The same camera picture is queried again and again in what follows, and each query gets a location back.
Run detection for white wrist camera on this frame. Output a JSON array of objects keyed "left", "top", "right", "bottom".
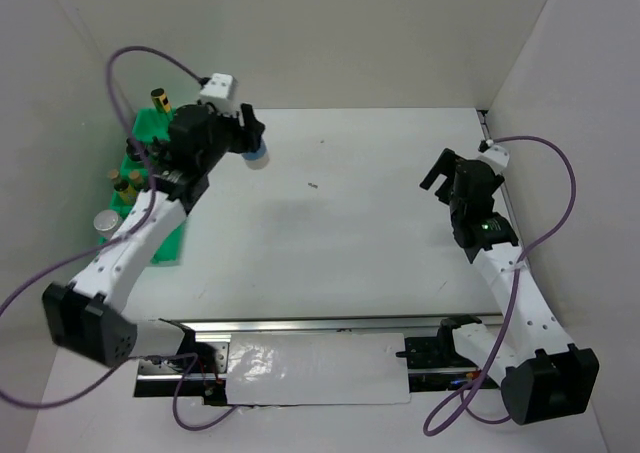
[
  {"left": 476, "top": 140, "right": 510, "bottom": 175},
  {"left": 199, "top": 73, "right": 237, "bottom": 113}
]

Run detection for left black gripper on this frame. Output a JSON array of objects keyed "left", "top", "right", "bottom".
[{"left": 198, "top": 103, "right": 263, "bottom": 171}]

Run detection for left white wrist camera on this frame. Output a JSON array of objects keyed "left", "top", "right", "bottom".
[{"left": 199, "top": 73, "right": 237, "bottom": 113}]

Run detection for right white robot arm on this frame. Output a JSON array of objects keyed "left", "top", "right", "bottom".
[{"left": 420, "top": 146, "right": 599, "bottom": 425}]

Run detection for silver lid salt jar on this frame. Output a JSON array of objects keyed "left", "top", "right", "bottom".
[
  {"left": 242, "top": 141, "right": 270, "bottom": 170},
  {"left": 93, "top": 209, "right": 123, "bottom": 240}
]

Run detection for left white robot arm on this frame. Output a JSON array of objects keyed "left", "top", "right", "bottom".
[{"left": 42, "top": 104, "right": 265, "bottom": 372}]

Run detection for white plastic sheet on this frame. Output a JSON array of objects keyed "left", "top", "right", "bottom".
[{"left": 225, "top": 333, "right": 410, "bottom": 406}]

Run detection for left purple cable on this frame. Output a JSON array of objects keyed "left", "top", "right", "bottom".
[{"left": 0, "top": 46, "right": 211, "bottom": 409}]

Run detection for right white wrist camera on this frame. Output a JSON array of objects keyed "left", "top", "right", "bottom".
[{"left": 476, "top": 140, "right": 510, "bottom": 175}]

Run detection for aluminium rail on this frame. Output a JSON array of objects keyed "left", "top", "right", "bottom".
[{"left": 159, "top": 313, "right": 509, "bottom": 335}]

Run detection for small yellow bottle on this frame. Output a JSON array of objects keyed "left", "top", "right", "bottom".
[
  {"left": 107, "top": 169, "right": 137, "bottom": 205},
  {"left": 128, "top": 170, "right": 148, "bottom": 193}
]

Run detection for purple cable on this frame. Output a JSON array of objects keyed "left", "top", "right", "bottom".
[
  {"left": 0, "top": 46, "right": 211, "bottom": 409},
  {"left": 423, "top": 134, "right": 577, "bottom": 437}
]

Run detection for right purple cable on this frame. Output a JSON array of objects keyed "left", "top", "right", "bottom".
[{"left": 423, "top": 134, "right": 577, "bottom": 437}]

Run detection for yellow label pepper bottle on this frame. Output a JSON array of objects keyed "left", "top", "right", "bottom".
[{"left": 150, "top": 88, "right": 173, "bottom": 121}]

